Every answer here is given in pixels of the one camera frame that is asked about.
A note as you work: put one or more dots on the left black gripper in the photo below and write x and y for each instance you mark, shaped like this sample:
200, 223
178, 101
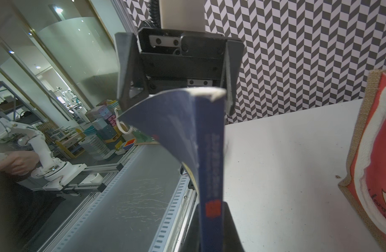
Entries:
171, 58

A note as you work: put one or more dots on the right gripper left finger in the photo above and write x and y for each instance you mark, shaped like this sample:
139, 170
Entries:
191, 242

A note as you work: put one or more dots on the operator hand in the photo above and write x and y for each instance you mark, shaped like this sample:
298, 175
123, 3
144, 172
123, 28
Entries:
19, 162

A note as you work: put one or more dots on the stacked colourful boxes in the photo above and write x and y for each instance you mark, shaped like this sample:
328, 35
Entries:
103, 137

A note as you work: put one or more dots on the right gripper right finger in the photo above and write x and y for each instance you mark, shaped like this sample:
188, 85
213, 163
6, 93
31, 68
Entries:
231, 240

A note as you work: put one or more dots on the red burlap canvas bag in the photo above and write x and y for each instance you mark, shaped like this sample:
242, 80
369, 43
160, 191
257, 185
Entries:
365, 183

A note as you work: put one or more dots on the blue book map cover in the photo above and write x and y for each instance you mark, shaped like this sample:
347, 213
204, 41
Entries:
189, 124

